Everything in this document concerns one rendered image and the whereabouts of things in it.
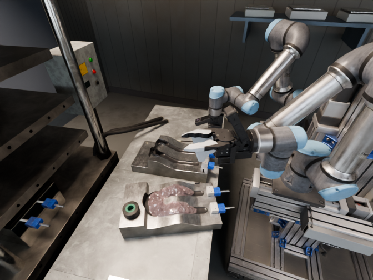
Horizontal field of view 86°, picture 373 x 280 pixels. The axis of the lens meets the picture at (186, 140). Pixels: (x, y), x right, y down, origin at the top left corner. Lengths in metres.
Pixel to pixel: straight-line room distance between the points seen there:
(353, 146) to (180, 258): 0.82
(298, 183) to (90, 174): 1.23
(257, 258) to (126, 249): 1.02
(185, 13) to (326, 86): 2.67
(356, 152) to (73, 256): 1.22
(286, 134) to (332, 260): 1.48
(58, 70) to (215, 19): 2.22
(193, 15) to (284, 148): 2.75
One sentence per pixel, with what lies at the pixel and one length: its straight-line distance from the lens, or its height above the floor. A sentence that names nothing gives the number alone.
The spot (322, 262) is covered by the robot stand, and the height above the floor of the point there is 0.21.
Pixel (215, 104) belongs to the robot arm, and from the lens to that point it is 1.10.
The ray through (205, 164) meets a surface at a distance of 1.25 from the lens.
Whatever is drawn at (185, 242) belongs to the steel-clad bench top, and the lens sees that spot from 1.12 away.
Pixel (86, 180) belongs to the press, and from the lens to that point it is 1.49.
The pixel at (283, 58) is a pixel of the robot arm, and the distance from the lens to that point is 1.11.
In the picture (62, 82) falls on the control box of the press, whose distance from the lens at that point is 1.51.
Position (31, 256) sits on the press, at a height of 0.79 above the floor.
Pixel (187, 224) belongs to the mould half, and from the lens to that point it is 1.07.
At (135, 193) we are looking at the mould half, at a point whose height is 0.91.
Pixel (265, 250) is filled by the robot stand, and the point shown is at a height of 0.21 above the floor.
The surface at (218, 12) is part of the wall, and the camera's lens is 3.12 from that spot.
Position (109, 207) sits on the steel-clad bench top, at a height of 0.80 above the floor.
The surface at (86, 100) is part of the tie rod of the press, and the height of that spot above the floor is 1.25.
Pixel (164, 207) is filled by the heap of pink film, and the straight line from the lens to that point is 1.10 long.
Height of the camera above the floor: 1.82
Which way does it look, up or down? 39 degrees down
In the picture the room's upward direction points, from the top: straight up
